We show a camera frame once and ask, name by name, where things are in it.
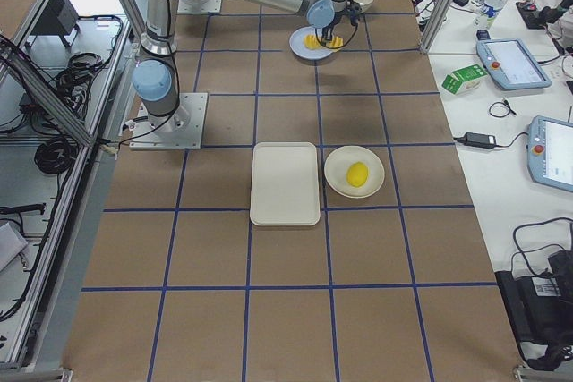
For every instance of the far blue teach pendant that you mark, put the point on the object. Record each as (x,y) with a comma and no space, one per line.
(511,65)

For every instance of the striped yellow bread loaf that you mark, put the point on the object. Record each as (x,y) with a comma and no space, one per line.
(314,42)

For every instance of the cream round plate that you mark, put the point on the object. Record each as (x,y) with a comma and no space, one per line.
(340,159)

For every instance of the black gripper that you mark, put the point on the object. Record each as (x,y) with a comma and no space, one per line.
(327,31)

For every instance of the yellow lemon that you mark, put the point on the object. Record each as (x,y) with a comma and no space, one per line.
(357,174)

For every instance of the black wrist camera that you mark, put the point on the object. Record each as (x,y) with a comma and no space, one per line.
(353,12)

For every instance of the blue teach pendant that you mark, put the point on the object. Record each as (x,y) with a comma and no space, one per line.
(549,152)
(511,65)

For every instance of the black power adapter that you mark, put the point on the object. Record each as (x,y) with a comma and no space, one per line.
(480,140)

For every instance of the green white carton box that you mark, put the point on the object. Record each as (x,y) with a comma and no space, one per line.
(464,79)

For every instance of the aluminium frame post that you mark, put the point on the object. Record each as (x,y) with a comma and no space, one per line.
(441,2)

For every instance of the near blue teach pendant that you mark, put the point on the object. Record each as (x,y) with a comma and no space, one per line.
(549,152)

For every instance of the light blue plate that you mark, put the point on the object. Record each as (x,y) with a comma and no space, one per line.
(298,47)

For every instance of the white rectangular tray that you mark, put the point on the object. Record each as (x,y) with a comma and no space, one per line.
(285,184)

